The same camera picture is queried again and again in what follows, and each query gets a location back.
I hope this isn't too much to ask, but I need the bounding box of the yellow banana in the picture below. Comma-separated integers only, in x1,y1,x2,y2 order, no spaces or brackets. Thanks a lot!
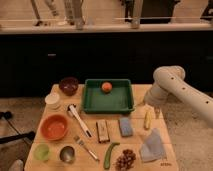
144,111,151,130

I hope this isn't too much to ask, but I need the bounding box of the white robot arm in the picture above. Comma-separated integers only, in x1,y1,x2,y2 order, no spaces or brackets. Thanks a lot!
144,66,213,128

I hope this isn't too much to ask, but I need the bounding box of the metal cup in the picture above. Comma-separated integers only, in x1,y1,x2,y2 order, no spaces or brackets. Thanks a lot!
59,146,75,163

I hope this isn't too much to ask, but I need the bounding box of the small white cup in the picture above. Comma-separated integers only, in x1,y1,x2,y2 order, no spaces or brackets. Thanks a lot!
45,92,60,109

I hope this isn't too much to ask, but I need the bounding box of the light green cup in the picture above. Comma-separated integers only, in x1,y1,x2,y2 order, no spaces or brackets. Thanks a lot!
33,144,50,161

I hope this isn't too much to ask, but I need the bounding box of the blue sponge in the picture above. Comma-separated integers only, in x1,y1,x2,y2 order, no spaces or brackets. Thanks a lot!
119,117,133,137

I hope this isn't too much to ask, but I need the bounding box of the blue folded cloth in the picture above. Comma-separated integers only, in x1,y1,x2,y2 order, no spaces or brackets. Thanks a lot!
139,128,166,162

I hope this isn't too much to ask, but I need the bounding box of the orange fruit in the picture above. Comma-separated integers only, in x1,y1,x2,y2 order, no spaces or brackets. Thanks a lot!
101,82,112,93

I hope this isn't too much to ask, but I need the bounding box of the green plastic tray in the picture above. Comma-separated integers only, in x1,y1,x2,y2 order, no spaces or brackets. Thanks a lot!
82,79,134,114

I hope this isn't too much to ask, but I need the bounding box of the brown rectangular block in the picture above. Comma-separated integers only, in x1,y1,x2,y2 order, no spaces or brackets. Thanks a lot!
96,119,110,143

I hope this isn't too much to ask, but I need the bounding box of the bunch of red grapes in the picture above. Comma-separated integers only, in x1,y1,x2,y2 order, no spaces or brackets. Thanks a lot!
115,149,136,171

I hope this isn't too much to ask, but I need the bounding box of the green cucumber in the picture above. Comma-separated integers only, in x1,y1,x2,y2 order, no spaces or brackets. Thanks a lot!
103,142,120,170

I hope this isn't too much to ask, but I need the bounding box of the dark red bowl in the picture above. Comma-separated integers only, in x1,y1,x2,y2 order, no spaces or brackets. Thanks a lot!
59,77,78,96

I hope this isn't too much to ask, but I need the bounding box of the orange bowl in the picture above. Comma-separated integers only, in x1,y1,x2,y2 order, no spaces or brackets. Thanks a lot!
40,115,68,141

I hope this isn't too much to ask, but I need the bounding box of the black tripod stand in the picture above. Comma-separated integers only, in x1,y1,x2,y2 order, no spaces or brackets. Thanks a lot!
0,110,36,145

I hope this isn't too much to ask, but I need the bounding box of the white handled kitchen tool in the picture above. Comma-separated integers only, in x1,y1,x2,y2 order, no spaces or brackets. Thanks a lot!
68,104,91,137

